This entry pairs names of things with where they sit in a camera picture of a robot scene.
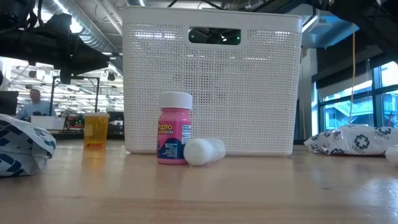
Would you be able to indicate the white perforated plastic basket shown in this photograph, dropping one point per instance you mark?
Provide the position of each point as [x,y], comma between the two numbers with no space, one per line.
[248,93]

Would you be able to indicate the orange pill bottle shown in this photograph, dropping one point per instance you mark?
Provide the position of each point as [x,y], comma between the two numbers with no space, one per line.
[95,130]

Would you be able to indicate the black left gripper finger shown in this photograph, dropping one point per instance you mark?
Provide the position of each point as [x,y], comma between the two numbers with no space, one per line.
[93,62]

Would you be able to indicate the white blue-print medical packet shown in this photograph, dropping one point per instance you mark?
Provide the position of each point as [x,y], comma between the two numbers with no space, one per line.
[21,149]
[351,140]

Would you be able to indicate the black computer monitor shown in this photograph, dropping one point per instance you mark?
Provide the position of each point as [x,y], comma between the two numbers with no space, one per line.
[8,102]

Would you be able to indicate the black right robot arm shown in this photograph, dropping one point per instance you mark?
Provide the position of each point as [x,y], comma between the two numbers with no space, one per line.
[373,18]

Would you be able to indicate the black hanging spotlight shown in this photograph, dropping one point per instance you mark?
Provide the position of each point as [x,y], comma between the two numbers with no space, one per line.
[111,76]

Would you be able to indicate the small white-capped vial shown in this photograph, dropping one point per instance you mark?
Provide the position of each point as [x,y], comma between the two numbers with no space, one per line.
[174,130]

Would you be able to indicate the person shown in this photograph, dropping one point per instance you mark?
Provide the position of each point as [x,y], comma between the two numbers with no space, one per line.
[35,109]

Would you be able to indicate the white box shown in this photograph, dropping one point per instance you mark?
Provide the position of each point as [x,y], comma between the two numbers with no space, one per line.
[46,123]

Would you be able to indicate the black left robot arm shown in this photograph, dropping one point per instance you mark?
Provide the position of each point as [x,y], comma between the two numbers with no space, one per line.
[25,43]

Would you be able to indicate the black metal stand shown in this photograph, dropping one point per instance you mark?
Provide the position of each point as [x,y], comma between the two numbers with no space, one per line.
[52,93]

